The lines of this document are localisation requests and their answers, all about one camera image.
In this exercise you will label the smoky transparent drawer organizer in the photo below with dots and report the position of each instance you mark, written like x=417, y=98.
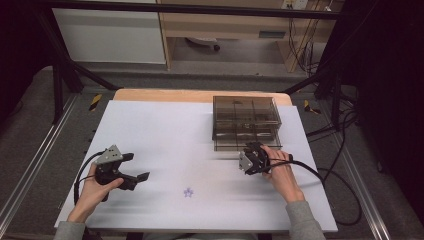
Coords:
x=245, y=108

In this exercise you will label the light wooden desk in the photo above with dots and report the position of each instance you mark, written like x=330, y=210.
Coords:
x=226, y=25

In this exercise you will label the white power strip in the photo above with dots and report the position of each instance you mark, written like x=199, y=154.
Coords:
x=295, y=4

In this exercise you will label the light wooden table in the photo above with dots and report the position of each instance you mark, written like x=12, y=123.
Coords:
x=166, y=95

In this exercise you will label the white cabinet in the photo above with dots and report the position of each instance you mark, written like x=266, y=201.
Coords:
x=110, y=36

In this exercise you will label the black curtain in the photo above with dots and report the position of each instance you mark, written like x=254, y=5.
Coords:
x=16, y=50
x=393, y=83

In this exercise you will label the black metal stand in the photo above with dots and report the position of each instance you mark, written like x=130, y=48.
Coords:
x=58, y=86
x=335, y=96

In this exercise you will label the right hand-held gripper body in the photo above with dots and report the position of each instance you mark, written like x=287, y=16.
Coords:
x=256, y=163

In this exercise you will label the white table cover sheet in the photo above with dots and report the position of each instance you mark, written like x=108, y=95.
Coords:
x=166, y=140

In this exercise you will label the aluminium floor rail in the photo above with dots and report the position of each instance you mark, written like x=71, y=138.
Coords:
x=361, y=186
x=36, y=156

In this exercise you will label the small purple flower ornament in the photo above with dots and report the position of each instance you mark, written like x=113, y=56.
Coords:
x=188, y=192

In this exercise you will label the grey chair base with caster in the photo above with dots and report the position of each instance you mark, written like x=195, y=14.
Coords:
x=203, y=41

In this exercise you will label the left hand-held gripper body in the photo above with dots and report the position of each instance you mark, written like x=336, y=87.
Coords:
x=107, y=157

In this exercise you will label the person's left hand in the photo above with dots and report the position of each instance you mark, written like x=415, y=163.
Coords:
x=89, y=196

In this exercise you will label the person's right hand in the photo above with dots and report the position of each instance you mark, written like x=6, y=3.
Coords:
x=283, y=176

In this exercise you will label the black horizontal frame bar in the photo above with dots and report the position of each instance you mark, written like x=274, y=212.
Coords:
x=200, y=9

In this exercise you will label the yellow black floor tape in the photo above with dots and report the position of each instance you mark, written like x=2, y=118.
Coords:
x=310, y=107
x=95, y=102

